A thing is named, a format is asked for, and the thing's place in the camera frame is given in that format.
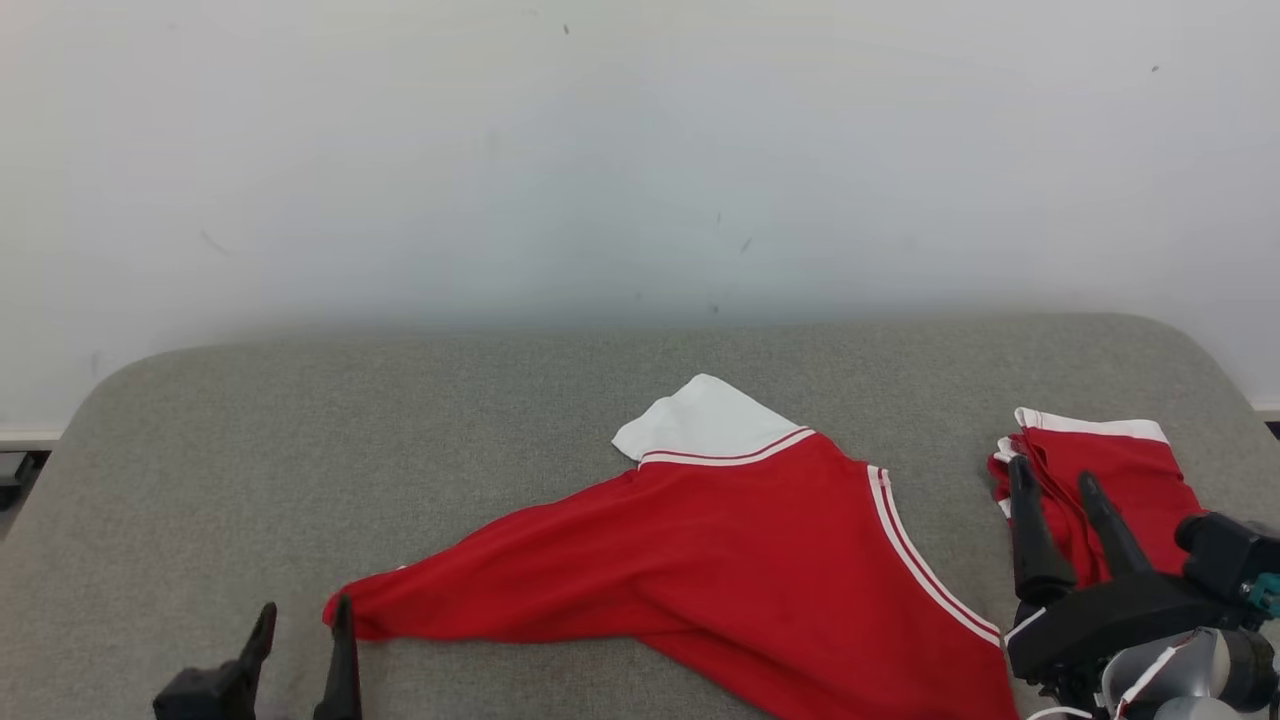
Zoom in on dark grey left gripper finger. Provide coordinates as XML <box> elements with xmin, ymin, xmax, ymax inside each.
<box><xmin>233</xmin><ymin>601</ymin><xmax>279</xmax><ymax>693</ymax></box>
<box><xmin>312</xmin><ymin>594</ymin><xmax>364</xmax><ymax>720</ymax></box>

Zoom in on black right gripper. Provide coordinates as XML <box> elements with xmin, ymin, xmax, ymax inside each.
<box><xmin>1004</xmin><ymin>454</ymin><xmax>1251</xmax><ymax>687</ymax></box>

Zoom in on red Bulls 23 shorts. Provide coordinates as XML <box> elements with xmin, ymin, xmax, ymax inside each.
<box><xmin>987</xmin><ymin>406</ymin><xmax>1206</xmax><ymax>591</ymax></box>

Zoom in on red jersey with white sleeves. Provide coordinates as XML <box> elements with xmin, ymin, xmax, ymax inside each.
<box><xmin>322</xmin><ymin>373</ymin><xmax>1021</xmax><ymax>720</ymax></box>

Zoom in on dark floor object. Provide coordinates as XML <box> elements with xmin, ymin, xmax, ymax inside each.
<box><xmin>0</xmin><ymin>450</ymin><xmax>48</xmax><ymax>512</ymax></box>

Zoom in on thin red white wire bundle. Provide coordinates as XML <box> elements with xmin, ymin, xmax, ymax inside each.
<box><xmin>1020</xmin><ymin>640</ymin><xmax>1193</xmax><ymax>720</ymax></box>

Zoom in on white wall baseboard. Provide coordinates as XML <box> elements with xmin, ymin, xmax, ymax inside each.
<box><xmin>0</xmin><ymin>424</ymin><xmax>67</xmax><ymax>452</ymax></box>

